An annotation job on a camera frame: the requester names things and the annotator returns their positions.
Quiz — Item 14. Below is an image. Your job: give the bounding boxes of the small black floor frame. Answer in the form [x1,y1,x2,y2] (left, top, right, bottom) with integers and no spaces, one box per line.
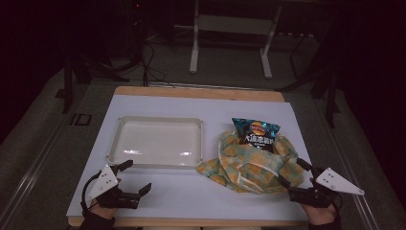
[69,112,93,127]

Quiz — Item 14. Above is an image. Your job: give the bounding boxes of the dark blue chips packet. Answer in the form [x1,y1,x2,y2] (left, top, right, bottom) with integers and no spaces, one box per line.
[231,117,282,153]

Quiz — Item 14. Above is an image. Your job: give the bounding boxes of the green orange patterned cloth bag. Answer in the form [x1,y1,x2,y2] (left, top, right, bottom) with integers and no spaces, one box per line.
[195,128,306,196]

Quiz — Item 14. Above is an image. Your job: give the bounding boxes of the white square tray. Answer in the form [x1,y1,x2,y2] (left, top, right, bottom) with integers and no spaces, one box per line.
[106,115,205,170]

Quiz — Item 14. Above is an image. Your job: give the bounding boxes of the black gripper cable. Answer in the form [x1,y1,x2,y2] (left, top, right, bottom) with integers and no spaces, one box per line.
[80,172,101,216]
[330,191,345,213]

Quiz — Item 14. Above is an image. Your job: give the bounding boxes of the white metal stand frame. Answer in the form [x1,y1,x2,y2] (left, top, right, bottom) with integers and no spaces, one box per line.
[189,0,283,81]

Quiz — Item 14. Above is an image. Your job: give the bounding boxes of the person's right hand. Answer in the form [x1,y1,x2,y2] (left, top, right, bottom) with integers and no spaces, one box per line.
[301,203,338,226]

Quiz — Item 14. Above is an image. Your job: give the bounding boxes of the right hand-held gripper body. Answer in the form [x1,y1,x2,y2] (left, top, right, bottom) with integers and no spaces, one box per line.
[288,167,366,209]

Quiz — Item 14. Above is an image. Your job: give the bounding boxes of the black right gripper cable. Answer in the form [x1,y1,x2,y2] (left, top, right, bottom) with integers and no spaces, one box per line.
[330,191,345,213]

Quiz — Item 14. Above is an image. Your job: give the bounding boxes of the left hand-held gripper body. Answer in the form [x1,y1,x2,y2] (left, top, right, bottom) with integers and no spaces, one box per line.
[88,164,142,211]

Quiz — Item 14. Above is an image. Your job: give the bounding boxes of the black floor cables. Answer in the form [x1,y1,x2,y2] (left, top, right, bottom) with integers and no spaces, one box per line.
[137,18,176,88]

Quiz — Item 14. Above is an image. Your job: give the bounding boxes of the person's left hand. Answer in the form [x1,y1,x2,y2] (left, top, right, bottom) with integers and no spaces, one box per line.
[90,199,117,220]

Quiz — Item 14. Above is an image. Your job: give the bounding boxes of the white table board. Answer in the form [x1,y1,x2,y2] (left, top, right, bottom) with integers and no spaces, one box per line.
[65,93,316,223]

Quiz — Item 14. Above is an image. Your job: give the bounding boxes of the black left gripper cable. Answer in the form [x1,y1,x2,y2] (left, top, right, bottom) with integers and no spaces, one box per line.
[80,172,101,216]

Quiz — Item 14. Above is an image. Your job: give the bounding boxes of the black floor stand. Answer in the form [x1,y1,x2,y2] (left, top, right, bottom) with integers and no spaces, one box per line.
[277,32,342,129]
[55,47,131,115]

